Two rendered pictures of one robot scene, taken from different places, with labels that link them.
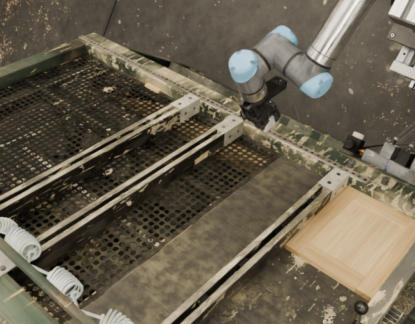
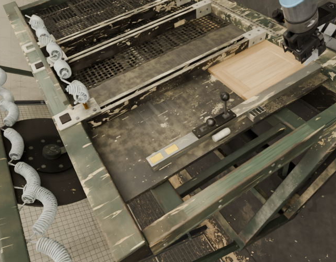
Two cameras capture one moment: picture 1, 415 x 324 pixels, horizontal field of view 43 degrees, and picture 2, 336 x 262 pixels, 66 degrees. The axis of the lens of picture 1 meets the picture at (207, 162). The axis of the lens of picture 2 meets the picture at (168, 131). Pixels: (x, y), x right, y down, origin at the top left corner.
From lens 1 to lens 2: 0.66 m
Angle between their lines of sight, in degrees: 23
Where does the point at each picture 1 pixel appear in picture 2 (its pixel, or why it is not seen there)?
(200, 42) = not seen: outside the picture
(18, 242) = (50, 49)
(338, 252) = (240, 75)
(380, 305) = (251, 103)
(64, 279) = (60, 65)
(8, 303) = (44, 80)
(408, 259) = (285, 80)
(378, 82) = not seen: outside the picture
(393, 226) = (286, 63)
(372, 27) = not seen: outside the picture
